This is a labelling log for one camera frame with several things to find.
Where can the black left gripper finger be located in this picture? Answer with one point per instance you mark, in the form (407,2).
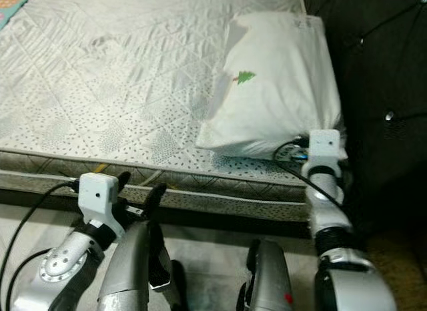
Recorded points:
(123,179)
(155,199)

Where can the white pillow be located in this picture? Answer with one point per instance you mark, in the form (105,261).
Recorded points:
(280,91)

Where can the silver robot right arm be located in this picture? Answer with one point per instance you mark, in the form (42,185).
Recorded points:
(340,224)

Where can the white dotted quilted mattress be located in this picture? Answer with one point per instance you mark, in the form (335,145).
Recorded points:
(120,91)

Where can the dark tufted headboard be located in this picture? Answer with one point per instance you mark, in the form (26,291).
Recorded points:
(387,71)

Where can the silver robot right leg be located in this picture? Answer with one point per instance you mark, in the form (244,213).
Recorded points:
(267,277)

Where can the brown doormat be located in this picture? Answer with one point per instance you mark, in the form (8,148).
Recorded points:
(400,271)

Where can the teal mat with coloured shapes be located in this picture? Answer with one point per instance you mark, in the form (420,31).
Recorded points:
(13,3)

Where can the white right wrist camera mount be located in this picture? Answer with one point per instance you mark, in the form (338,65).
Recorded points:
(325,148)

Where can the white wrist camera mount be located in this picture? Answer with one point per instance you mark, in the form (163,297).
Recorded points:
(97,195)
(325,148)

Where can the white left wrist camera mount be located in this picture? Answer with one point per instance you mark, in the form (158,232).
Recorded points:
(97,195)

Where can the dark bed frame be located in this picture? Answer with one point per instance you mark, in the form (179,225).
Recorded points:
(227,221)

